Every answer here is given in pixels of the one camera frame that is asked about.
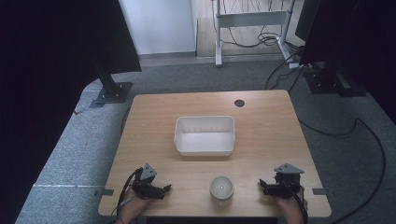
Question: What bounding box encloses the person's left hand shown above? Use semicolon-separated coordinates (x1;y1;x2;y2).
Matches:
119;188;153;218

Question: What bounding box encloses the white plastic bin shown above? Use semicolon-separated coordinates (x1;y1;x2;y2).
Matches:
173;115;236;157

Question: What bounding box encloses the person's right hand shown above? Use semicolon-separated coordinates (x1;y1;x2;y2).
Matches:
274;186;308;217

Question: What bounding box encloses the white desk frame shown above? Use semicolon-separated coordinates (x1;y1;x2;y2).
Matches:
212;0;297;68

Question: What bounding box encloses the black metal stand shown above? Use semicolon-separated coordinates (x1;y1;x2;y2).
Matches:
91;57;134;105
303;61;368;98

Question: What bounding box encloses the black curtain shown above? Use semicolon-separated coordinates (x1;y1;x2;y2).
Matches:
0;0;143;224
299;0;396;125

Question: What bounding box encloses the long black floor cable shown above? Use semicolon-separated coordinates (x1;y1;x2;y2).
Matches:
298;117;387;224

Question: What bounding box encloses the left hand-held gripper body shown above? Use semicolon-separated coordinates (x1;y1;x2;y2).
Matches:
131;162;161;201

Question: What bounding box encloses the left hand-held gripper cable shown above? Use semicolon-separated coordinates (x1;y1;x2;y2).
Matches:
115;167;144;224

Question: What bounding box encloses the bundle of black cables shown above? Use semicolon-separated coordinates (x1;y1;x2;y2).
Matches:
218;0;304;50

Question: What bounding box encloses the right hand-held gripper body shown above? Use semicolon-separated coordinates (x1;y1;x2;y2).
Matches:
270;162;305;199

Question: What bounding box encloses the hand-held gripper cable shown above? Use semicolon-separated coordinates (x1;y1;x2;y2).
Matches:
115;167;144;224
279;179;310;224

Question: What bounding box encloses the right hand-held gripper cable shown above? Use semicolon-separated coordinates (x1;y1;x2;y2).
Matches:
279;179;310;224

